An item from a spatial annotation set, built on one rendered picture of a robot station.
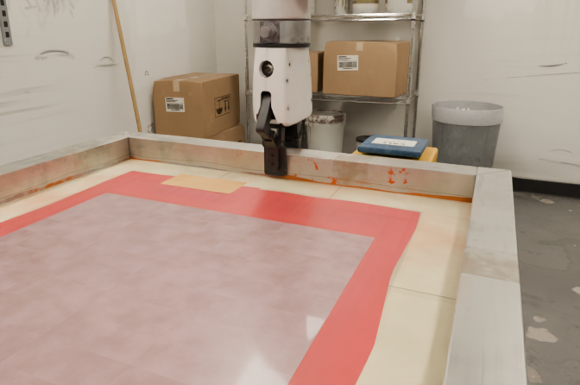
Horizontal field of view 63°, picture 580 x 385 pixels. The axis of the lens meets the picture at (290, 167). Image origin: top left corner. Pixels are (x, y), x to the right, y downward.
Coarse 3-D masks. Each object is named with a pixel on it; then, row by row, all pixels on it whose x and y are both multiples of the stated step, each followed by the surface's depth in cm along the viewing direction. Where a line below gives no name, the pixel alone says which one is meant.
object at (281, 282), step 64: (256, 192) 59; (192, 256) 43; (256, 256) 43; (320, 256) 43; (384, 256) 43; (64, 320) 33; (128, 320) 33; (192, 320) 33; (256, 320) 33; (320, 320) 33; (0, 384) 28; (64, 384) 28; (128, 384) 28; (192, 384) 28; (256, 384) 28; (320, 384) 28
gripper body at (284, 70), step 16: (256, 48) 59; (272, 48) 58; (288, 48) 58; (304, 48) 63; (256, 64) 59; (272, 64) 59; (288, 64) 59; (304, 64) 63; (256, 80) 60; (272, 80) 59; (288, 80) 59; (304, 80) 63; (256, 96) 60; (272, 96) 59; (288, 96) 59; (304, 96) 64; (256, 112) 61; (272, 112) 62; (288, 112) 60; (304, 112) 65
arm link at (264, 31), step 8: (256, 24) 59; (264, 24) 58; (272, 24) 58; (280, 24) 58; (288, 24) 58; (296, 24) 58; (304, 24) 59; (256, 32) 60; (264, 32) 57; (272, 32) 58; (280, 32) 58; (288, 32) 58; (296, 32) 59; (304, 32) 59; (256, 40) 60; (264, 40) 59; (272, 40) 58; (280, 40) 58; (288, 40) 58; (296, 40) 59; (304, 40) 60
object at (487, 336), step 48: (96, 144) 69; (144, 144) 73; (192, 144) 70; (240, 144) 69; (0, 192) 55; (432, 192) 58; (480, 192) 49; (480, 240) 38; (480, 288) 31; (480, 336) 26; (480, 384) 23
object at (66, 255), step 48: (96, 192) 59; (144, 192) 59; (192, 192) 59; (240, 192) 59; (0, 240) 46; (48, 240) 46; (96, 240) 46; (144, 240) 46; (0, 288) 38; (48, 288) 38; (96, 288) 38; (0, 336) 32
